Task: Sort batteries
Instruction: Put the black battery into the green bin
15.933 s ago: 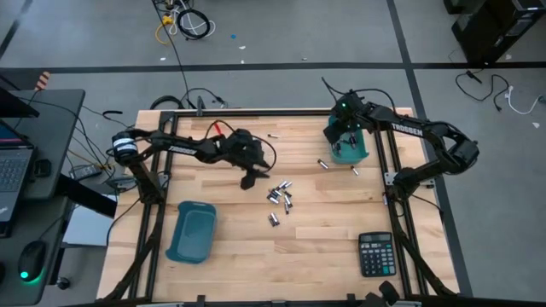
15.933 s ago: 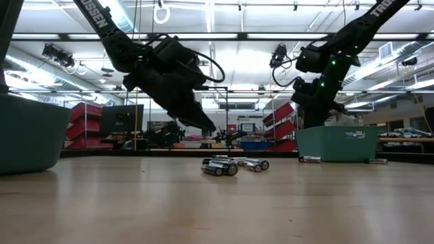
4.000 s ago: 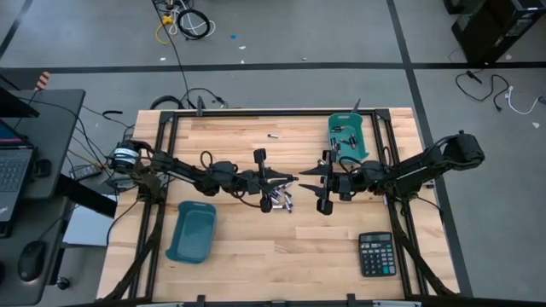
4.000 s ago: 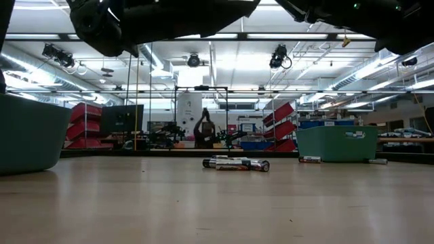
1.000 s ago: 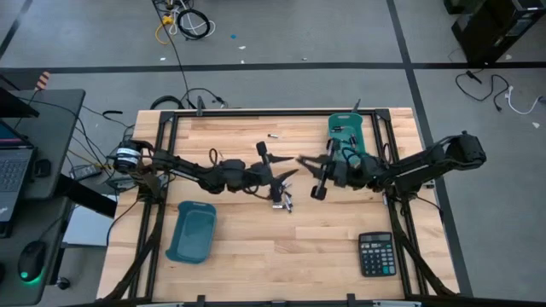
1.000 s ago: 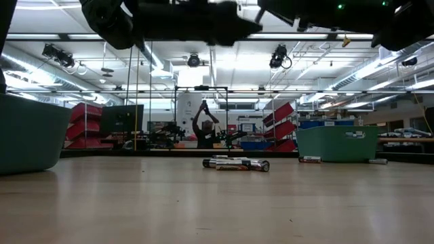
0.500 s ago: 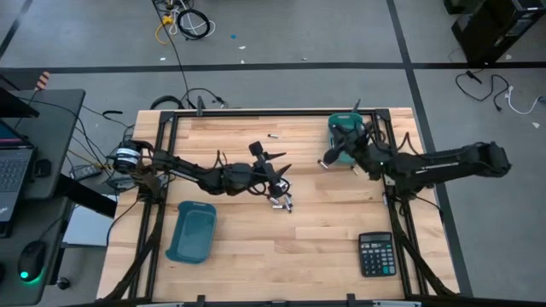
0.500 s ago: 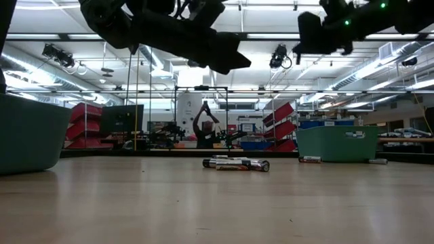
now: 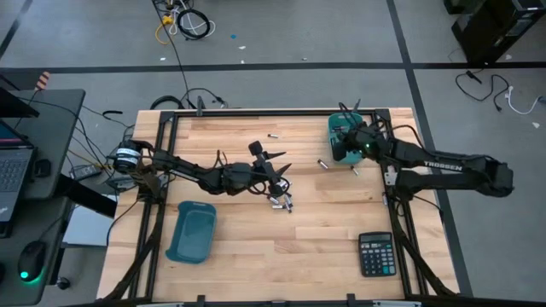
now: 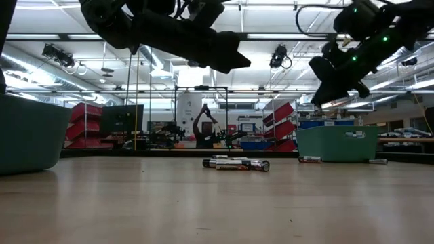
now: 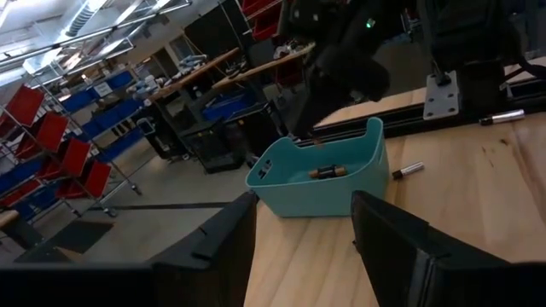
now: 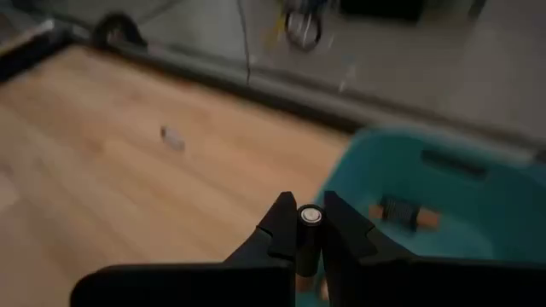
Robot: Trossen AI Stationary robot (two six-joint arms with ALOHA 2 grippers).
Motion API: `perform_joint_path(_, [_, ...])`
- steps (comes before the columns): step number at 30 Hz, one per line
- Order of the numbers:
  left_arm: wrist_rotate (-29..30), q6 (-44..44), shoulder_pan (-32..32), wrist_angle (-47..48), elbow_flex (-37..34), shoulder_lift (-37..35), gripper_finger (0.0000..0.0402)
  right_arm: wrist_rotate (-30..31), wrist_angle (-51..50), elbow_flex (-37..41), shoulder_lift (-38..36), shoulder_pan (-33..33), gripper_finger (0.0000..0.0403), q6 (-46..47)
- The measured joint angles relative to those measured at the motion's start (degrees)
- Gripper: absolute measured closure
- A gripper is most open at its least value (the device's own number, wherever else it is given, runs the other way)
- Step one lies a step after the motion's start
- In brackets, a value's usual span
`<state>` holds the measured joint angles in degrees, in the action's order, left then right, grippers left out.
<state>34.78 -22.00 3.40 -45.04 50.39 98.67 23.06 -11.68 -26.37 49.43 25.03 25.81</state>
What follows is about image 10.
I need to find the white cylindrical tank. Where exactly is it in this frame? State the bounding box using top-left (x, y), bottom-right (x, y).
top-left (176, 93), bottom-right (203, 135)

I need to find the black ceiling spotlight cluster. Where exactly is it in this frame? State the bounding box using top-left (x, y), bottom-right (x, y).
top-left (41, 43), bottom-right (76, 68)

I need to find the person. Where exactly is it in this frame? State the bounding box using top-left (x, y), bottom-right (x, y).
top-left (192, 104), bottom-right (220, 149)

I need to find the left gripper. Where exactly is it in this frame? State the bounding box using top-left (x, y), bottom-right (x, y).
top-left (135, 13), bottom-right (252, 75)

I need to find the dark blue plastic bin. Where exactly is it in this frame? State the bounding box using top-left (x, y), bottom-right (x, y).
top-left (0, 94), bottom-right (73, 175)

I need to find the black metal frame stand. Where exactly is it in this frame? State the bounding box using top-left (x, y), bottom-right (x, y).
top-left (174, 85), bottom-right (230, 150)

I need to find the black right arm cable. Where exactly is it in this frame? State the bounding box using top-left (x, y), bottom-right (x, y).
top-left (295, 3), bottom-right (344, 38)

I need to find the black overhead light bar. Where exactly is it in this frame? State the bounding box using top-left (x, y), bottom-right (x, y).
top-left (6, 32), bottom-right (343, 42)

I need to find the black computer monitor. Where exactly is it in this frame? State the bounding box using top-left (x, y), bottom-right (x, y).
top-left (100, 104), bottom-right (144, 134)

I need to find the grey tube bundle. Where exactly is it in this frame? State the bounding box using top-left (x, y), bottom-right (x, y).
top-left (389, 127), bottom-right (432, 138)

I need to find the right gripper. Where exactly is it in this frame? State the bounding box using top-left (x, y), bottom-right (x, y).
top-left (309, 26), bottom-right (413, 108)

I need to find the black ceiling camera with cable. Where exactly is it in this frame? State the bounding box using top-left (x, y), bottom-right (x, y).
top-left (269, 43), bottom-right (293, 70)

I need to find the green plastic bin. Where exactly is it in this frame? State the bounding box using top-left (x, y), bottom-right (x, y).
top-left (296, 125), bottom-right (380, 163)

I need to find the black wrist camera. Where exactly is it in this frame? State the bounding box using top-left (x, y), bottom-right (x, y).
top-left (333, 0), bottom-right (381, 42)
top-left (174, 0), bottom-right (225, 30)

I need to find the silver ventilation duct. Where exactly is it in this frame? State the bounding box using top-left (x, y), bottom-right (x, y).
top-left (138, 47), bottom-right (165, 70)
top-left (0, 42), bottom-right (125, 106)

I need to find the black hanging cable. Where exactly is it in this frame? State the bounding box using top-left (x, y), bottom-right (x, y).
top-left (123, 50), bottom-right (134, 102)

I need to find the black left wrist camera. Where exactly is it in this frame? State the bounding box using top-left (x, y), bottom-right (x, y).
top-left (174, 0), bottom-right (225, 30)

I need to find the blue storage bin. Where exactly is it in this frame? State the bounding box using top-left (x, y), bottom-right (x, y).
top-left (240, 141), bottom-right (274, 151)
top-left (298, 119), bottom-right (355, 129)

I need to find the black metal table frame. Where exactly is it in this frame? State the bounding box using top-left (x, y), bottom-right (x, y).
top-left (60, 148), bottom-right (434, 165)

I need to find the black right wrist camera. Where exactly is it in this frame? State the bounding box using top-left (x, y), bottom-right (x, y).
top-left (333, 0), bottom-right (381, 42)

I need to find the red storage bin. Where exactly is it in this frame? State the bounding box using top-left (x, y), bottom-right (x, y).
top-left (262, 102), bottom-right (295, 127)
top-left (70, 102), bottom-right (102, 123)
top-left (267, 121), bottom-right (297, 140)
top-left (64, 137), bottom-right (115, 150)
top-left (66, 120), bottom-right (102, 140)

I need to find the wooden work table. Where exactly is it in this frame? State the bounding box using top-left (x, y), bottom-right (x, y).
top-left (378, 137), bottom-right (434, 143)

